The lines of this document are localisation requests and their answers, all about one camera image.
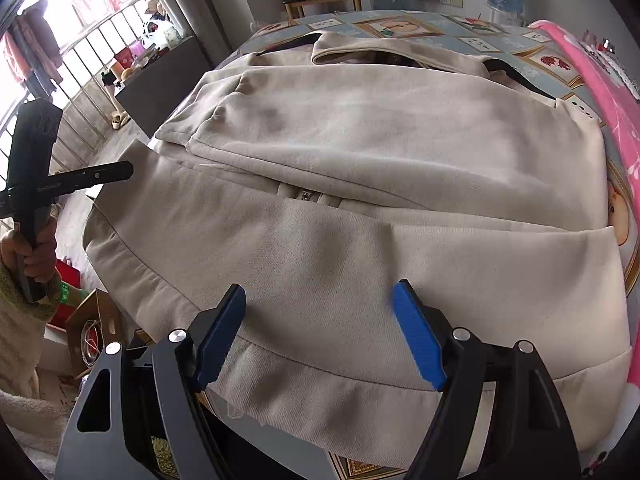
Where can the person's left hand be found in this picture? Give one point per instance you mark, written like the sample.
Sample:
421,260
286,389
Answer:
46,255

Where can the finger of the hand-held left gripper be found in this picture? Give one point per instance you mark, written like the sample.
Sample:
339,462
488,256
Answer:
90,176

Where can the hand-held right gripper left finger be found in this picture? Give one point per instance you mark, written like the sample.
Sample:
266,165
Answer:
220,335

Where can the dark cabinet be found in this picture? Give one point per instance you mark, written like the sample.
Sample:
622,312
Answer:
160,90

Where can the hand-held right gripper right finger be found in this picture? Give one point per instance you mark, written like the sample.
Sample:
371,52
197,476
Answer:
417,335

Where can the white water dispenser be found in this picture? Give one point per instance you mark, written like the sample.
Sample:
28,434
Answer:
506,17

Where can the fruit print tablecloth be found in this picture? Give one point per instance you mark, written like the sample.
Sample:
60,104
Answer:
440,30

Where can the white plastic bag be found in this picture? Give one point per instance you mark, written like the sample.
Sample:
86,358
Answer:
162,36

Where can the open cardboard box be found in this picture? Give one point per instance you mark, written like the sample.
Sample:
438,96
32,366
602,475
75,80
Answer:
97,335

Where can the pink floral blanket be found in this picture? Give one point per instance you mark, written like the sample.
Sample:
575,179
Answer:
575,60

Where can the window railing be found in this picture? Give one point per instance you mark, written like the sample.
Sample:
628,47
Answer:
75,85

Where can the green packet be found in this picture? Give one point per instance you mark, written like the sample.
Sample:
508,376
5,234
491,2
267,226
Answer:
67,292

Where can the hanging laundry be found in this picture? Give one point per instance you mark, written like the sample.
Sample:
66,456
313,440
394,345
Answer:
35,50

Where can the red gift bag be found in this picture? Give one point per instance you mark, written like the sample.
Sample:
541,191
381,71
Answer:
65,300

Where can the person's left forearm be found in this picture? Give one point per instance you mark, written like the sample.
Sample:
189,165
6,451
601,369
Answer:
20,335

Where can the fuzzy green white robe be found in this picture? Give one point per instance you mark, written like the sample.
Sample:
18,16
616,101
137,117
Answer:
165,460

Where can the grey curtain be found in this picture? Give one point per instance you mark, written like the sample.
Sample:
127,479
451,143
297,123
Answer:
195,5

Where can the beige slippers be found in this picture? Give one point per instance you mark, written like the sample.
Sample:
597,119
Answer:
120,120

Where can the wall socket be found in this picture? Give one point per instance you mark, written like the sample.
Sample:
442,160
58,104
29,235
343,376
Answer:
452,1

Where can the red box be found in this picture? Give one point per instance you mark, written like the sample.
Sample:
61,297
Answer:
122,59

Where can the beige zip jacket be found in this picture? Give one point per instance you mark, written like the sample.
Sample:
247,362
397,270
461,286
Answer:
350,185

